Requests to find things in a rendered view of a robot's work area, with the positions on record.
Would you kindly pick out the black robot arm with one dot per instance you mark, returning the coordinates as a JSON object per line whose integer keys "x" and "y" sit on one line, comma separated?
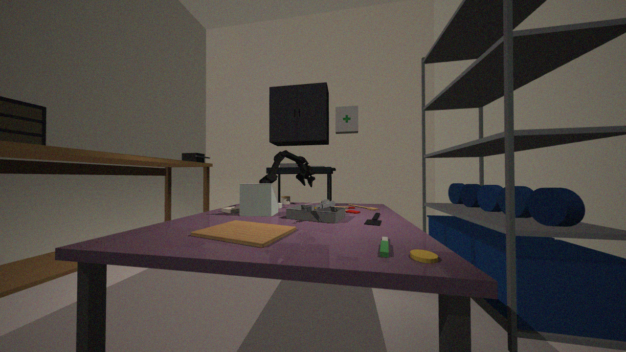
{"x": 272, "y": 177}

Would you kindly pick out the yellow flat disc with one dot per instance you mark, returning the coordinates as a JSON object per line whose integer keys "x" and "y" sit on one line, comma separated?
{"x": 423, "y": 256}

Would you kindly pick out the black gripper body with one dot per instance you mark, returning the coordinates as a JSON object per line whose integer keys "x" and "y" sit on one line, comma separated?
{"x": 302, "y": 173}

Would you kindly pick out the light wooden board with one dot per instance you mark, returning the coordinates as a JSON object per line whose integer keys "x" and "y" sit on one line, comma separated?
{"x": 245, "y": 232}

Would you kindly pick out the black spatula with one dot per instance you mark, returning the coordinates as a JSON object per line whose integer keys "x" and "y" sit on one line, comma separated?
{"x": 374, "y": 220}

